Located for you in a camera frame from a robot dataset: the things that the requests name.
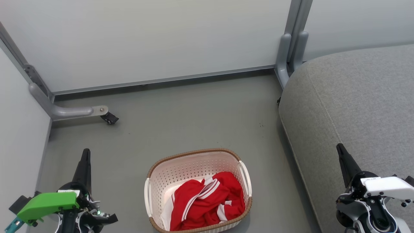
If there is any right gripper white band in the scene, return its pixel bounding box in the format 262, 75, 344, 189
336, 143, 414, 207

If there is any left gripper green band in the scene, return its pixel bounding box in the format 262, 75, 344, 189
16, 148, 118, 225

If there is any red and white jersey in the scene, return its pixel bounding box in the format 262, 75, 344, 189
161, 172, 245, 231

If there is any grey fabric sofa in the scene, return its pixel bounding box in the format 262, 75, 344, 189
278, 44, 414, 233

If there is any black caster wheel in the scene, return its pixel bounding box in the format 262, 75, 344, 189
100, 112, 119, 125

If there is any grey metal partition foot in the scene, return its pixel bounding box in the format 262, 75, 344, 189
0, 21, 109, 122

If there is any white laundry basket brown rim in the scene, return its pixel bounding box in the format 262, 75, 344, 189
144, 148, 253, 233

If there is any left arm black cable teal plug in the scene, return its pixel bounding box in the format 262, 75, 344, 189
5, 217, 24, 233

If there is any grey partition base rail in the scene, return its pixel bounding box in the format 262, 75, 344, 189
52, 65, 276, 96

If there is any grey metal partition post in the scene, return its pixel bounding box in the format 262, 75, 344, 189
275, 0, 313, 89

